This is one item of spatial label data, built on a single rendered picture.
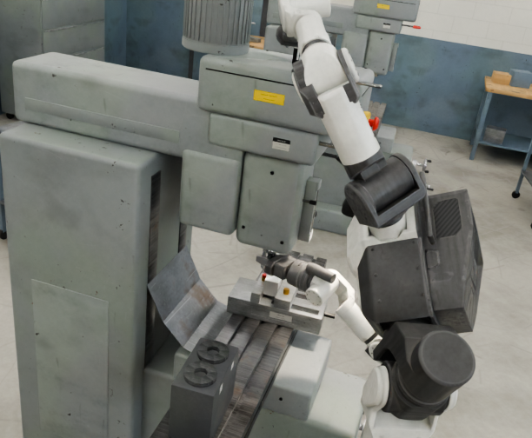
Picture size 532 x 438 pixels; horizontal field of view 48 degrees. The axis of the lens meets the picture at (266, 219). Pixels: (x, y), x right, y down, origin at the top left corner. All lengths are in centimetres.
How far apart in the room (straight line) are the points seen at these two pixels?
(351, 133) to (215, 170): 65
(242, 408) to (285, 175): 70
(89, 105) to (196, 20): 45
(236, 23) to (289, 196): 52
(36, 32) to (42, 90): 469
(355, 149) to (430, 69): 705
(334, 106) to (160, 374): 133
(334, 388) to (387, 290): 97
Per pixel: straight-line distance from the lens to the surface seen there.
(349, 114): 129
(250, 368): 201
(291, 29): 146
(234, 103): 175
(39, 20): 672
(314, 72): 131
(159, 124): 189
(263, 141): 176
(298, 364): 219
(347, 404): 226
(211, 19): 177
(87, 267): 208
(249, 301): 220
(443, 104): 841
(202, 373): 169
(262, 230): 188
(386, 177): 136
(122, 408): 237
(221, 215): 189
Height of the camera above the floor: 223
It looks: 26 degrees down
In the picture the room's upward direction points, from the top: 7 degrees clockwise
